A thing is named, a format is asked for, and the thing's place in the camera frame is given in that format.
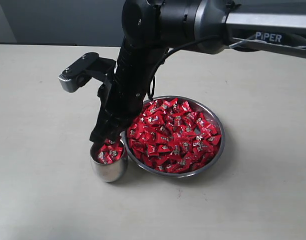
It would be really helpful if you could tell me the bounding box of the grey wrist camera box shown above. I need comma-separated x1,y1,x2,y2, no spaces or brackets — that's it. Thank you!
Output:
58,52,99,93

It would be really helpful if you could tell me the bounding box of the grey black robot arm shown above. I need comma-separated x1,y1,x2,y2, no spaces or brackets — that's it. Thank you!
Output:
90,0,306,144

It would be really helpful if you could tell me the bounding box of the red candy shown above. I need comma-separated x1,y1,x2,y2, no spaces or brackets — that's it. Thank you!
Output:
108,145,123,163
104,139,116,146
97,147,113,165

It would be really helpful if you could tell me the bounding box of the steel cup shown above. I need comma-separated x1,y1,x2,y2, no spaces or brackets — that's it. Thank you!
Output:
90,139,128,183

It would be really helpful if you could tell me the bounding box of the steel bowl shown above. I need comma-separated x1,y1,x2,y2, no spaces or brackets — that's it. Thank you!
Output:
122,96,225,178

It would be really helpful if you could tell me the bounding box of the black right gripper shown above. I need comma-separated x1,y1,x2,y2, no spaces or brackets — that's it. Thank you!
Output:
89,41,167,143

